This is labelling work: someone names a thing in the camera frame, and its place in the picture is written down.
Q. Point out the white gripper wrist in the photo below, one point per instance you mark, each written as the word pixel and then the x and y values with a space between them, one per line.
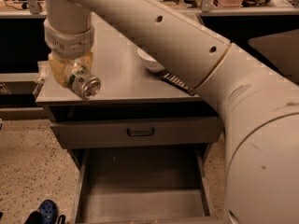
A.
pixel 69 43

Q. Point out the green 7up can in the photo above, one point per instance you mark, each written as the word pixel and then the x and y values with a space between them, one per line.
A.
pixel 83 82

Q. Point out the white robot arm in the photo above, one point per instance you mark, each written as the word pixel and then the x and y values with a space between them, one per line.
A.
pixel 258 106

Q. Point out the grey metal drawer cabinet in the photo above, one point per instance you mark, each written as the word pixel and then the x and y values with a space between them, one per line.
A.
pixel 128 91

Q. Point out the closed grey top drawer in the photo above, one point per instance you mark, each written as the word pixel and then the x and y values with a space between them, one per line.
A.
pixel 112 133

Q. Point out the open grey middle drawer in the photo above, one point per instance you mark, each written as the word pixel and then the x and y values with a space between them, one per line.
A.
pixel 143 185

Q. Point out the white ceramic bowl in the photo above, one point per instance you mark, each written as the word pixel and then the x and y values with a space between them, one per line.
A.
pixel 150 63

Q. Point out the dark striped snack packet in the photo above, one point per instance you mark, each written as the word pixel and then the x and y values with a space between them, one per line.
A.
pixel 173 80

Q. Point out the blue croc shoe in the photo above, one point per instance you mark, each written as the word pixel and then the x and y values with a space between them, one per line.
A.
pixel 48 211

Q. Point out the dark side table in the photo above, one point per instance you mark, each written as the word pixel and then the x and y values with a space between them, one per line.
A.
pixel 282 50

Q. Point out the black drawer handle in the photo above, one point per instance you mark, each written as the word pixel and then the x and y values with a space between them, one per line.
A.
pixel 140 133

